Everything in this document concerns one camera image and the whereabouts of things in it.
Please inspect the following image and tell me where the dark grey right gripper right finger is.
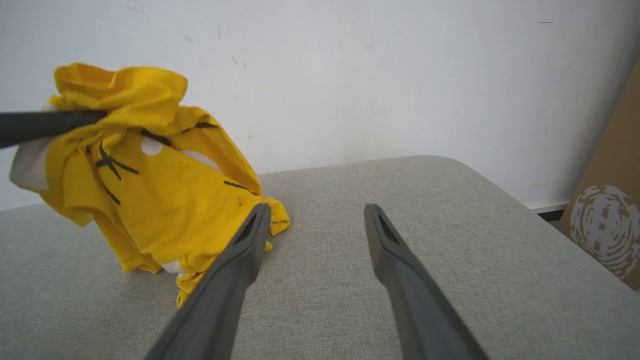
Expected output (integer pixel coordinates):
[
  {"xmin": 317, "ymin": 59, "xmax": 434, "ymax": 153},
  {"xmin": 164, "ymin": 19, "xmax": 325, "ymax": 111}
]
[{"xmin": 364, "ymin": 203, "xmax": 489, "ymax": 360}]

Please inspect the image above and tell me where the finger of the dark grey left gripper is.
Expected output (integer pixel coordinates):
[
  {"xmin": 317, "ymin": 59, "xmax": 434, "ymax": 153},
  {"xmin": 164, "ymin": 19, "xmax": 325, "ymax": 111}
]
[{"xmin": 0, "ymin": 110, "xmax": 109, "ymax": 150}]

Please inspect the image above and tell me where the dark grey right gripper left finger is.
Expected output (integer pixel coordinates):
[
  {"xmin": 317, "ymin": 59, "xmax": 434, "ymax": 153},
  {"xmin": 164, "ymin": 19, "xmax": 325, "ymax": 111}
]
[{"xmin": 145, "ymin": 202, "xmax": 272, "ymax": 360}]

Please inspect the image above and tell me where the yellow garment with black print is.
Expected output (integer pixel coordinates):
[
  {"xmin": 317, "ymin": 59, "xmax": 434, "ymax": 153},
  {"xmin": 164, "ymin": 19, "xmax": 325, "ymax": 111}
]
[{"xmin": 9, "ymin": 62, "xmax": 292, "ymax": 308}]

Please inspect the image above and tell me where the white baseboard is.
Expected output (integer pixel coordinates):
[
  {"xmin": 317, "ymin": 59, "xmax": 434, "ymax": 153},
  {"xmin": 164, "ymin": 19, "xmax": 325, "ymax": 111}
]
[{"xmin": 525, "ymin": 199, "xmax": 571, "ymax": 214}]

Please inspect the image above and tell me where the brown cardboard box, white print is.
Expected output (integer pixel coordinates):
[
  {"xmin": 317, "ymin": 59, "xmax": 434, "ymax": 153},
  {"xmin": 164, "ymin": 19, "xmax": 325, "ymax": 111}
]
[{"xmin": 557, "ymin": 60, "xmax": 640, "ymax": 292}]

